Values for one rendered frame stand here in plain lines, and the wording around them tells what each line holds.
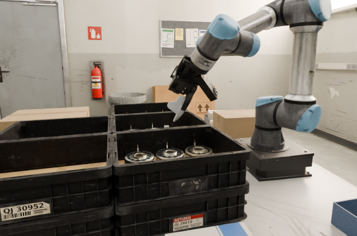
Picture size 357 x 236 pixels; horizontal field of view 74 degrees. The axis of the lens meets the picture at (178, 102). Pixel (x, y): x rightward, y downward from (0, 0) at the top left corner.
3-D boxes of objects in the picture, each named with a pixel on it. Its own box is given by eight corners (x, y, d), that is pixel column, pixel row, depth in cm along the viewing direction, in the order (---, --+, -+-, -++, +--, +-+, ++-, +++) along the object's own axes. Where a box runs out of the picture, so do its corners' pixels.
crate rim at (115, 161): (212, 130, 98) (212, 125, 98) (253, 158, 70) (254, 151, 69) (112, 138, 87) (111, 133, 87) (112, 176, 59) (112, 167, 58)
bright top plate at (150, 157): (151, 151, 89) (151, 149, 89) (156, 161, 79) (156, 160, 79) (124, 153, 86) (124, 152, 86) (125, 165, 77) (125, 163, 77)
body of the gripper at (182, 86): (169, 77, 81) (185, 50, 73) (190, 86, 83) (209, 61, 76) (167, 91, 75) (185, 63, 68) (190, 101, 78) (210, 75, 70)
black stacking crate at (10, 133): (112, 138, 117) (111, 116, 115) (112, 163, 89) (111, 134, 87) (20, 146, 106) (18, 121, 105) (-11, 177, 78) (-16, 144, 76)
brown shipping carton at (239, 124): (252, 131, 168) (253, 109, 165) (270, 141, 147) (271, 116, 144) (212, 133, 163) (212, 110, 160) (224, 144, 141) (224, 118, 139)
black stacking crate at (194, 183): (211, 152, 99) (212, 126, 97) (251, 188, 71) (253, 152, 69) (113, 163, 89) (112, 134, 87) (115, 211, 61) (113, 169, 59)
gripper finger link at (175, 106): (160, 116, 78) (171, 90, 77) (176, 122, 80) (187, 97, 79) (162, 118, 75) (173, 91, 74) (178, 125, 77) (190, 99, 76)
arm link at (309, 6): (287, 124, 108) (297, -3, 98) (322, 132, 96) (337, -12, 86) (271, 128, 101) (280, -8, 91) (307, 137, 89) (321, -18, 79)
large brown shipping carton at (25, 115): (91, 135, 157) (88, 106, 154) (87, 152, 129) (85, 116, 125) (22, 141, 146) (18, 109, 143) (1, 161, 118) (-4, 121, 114)
